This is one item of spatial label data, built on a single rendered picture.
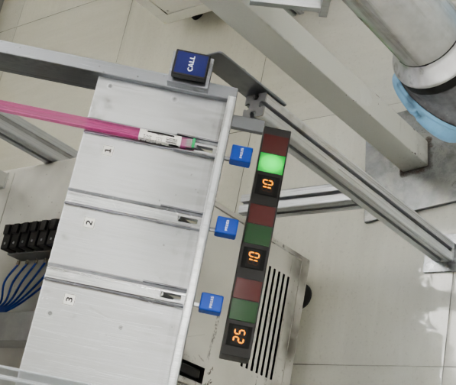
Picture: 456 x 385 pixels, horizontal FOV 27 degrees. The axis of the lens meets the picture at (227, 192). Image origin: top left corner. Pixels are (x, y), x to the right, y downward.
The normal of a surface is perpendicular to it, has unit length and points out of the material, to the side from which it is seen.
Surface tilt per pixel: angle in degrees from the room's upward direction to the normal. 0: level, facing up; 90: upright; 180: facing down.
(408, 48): 86
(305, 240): 0
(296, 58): 90
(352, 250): 0
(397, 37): 86
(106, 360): 43
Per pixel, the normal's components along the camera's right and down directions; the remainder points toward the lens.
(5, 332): -0.62, -0.40
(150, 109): 0.07, -0.36
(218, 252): 0.76, -0.10
